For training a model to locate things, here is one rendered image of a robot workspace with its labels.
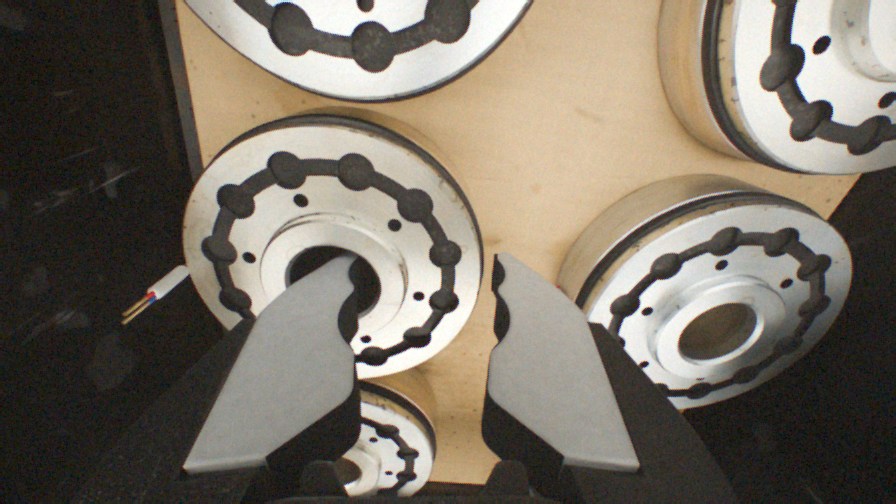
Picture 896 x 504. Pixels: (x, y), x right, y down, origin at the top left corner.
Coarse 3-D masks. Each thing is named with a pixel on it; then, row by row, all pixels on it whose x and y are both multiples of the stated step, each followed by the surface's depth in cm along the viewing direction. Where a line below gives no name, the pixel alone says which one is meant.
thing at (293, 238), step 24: (312, 216) 10; (336, 216) 10; (288, 240) 10; (312, 240) 10; (336, 240) 10; (360, 240) 10; (384, 240) 11; (264, 264) 11; (288, 264) 11; (384, 264) 11; (264, 288) 11; (384, 288) 11; (360, 312) 12; (384, 312) 12; (360, 336) 12
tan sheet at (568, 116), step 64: (576, 0) 11; (640, 0) 11; (192, 64) 11; (512, 64) 12; (576, 64) 12; (640, 64) 12; (448, 128) 12; (512, 128) 13; (576, 128) 13; (640, 128) 13; (512, 192) 14; (576, 192) 14; (832, 192) 14; (448, 384) 19; (448, 448) 22
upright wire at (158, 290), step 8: (176, 272) 11; (184, 272) 12; (160, 280) 11; (168, 280) 11; (176, 280) 11; (152, 288) 10; (160, 288) 11; (168, 288) 11; (144, 296) 10; (152, 296) 11; (160, 296) 11; (136, 304) 10; (144, 304) 10; (128, 312) 10; (136, 312) 10; (128, 320) 10
